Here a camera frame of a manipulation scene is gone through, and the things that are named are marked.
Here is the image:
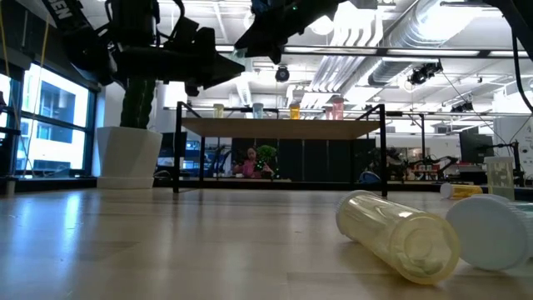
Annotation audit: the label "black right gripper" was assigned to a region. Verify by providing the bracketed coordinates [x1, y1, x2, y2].
[234, 0, 349, 64]

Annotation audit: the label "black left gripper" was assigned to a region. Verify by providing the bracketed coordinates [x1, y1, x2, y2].
[118, 18, 246, 97]

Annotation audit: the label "red medicine bottle white cap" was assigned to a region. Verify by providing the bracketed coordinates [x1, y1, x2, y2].
[331, 96, 345, 122]

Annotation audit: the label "white round lid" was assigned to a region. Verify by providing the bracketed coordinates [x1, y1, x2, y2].
[445, 193, 533, 272]

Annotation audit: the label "wooden shelf black metal legs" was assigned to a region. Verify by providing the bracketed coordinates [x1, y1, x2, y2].
[172, 101, 389, 199]

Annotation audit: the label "green cactus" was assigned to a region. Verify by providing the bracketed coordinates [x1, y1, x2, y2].
[119, 77, 156, 129]

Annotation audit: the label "green background plant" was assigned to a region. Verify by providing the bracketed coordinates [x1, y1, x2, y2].
[254, 144, 279, 176]

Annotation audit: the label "person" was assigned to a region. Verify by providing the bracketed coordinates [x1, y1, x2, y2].
[232, 145, 276, 180]

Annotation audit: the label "white hexagonal plant pot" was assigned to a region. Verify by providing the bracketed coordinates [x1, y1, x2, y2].
[96, 126, 163, 191]

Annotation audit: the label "dark partition panels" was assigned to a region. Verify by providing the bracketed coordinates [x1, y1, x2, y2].
[231, 137, 378, 181]

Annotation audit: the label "black ceiling spotlight cluster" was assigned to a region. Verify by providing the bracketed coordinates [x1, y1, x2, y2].
[451, 99, 476, 114]
[406, 61, 445, 87]

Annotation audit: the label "long ceiling light strip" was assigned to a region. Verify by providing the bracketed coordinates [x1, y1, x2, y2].
[216, 44, 533, 59]

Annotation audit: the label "large window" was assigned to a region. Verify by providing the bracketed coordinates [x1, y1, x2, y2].
[0, 62, 99, 176]

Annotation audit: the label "black computer monitor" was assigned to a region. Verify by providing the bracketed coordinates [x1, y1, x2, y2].
[459, 132, 496, 166]

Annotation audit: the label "black aluminium table frame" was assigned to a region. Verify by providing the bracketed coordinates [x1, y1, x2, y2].
[153, 177, 533, 201]

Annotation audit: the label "silver ceiling air duct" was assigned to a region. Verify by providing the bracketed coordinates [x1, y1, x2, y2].
[368, 0, 480, 87]

